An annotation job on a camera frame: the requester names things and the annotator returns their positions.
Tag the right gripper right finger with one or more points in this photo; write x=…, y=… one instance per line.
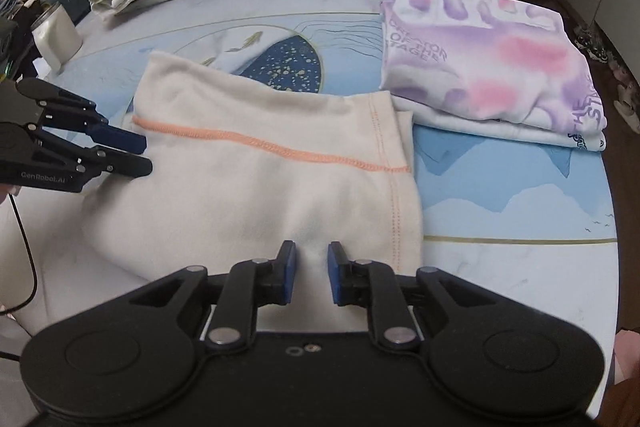
x=373, y=286

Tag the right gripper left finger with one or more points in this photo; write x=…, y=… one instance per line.
x=238, y=295

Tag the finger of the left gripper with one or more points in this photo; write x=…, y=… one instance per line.
x=100, y=159
x=58, y=108

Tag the cream sweater orange stitching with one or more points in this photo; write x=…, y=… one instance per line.
x=238, y=169

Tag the dark clothes pile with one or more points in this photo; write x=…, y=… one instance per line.
x=18, y=49

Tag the white plastic mug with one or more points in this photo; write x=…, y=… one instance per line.
x=56, y=37

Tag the purple pink tie-dye shirt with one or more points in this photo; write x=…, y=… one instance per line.
x=503, y=69

